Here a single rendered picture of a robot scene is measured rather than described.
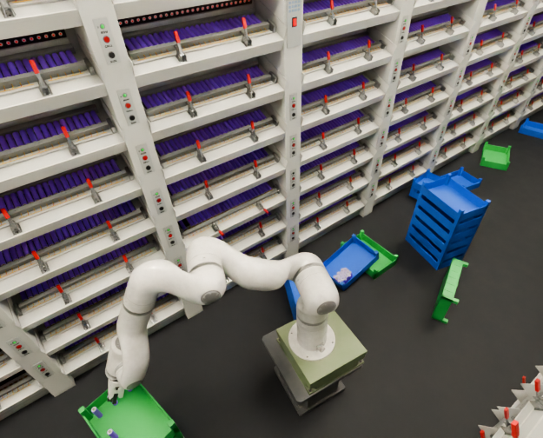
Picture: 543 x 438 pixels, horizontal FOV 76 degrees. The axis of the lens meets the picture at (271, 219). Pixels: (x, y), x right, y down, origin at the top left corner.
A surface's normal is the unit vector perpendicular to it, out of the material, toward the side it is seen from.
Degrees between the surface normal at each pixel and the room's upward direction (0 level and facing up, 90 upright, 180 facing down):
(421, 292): 0
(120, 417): 0
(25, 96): 21
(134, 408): 0
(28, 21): 110
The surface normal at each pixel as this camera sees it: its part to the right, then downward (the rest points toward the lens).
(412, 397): -0.04, -0.75
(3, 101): 0.17, -0.51
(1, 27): 0.56, 0.75
